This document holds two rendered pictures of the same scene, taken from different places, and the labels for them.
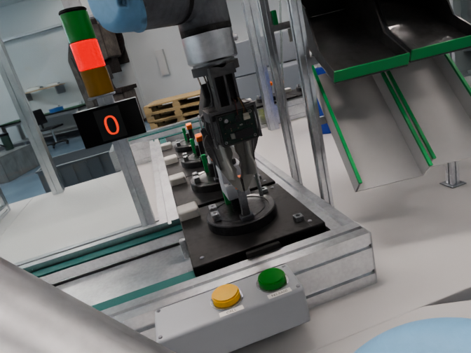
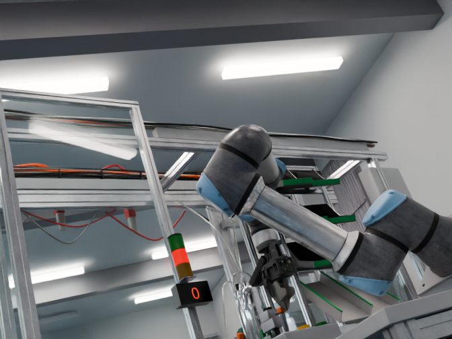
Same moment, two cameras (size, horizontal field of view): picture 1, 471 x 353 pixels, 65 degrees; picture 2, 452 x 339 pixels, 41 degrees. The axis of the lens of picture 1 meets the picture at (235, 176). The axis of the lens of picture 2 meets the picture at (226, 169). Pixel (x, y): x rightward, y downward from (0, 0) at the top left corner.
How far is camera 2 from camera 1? 1.53 m
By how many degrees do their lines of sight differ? 54
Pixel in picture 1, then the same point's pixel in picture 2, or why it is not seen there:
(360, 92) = (322, 290)
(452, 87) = not seen: hidden behind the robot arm
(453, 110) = (372, 297)
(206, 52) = (268, 236)
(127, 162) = (195, 325)
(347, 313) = not seen: outside the picture
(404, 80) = not seen: hidden behind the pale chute
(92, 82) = (186, 269)
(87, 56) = (184, 255)
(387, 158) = (350, 311)
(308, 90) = (297, 283)
